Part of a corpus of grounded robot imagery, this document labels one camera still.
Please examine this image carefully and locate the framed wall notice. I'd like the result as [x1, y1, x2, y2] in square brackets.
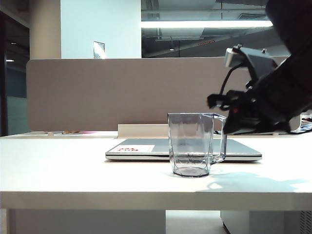
[93, 40, 106, 59]

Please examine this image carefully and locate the beige fabric desk divider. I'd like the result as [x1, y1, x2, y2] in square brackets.
[25, 57, 302, 132]

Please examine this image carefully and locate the white red laptop sticker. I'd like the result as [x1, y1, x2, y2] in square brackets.
[114, 145, 156, 153]

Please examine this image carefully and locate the silver closed laptop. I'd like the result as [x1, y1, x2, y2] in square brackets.
[105, 138, 262, 162]

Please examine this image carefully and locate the blue desk clutter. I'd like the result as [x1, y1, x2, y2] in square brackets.
[301, 117, 312, 132]

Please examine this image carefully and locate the black camera cable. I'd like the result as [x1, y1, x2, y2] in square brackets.
[220, 65, 236, 96]

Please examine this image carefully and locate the clear grey plastic handled cup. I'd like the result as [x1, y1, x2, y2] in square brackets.
[167, 112, 229, 178]

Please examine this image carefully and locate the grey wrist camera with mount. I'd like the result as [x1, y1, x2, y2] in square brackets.
[224, 44, 279, 82]

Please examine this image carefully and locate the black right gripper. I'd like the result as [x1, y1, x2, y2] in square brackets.
[207, 68, 305, 135]

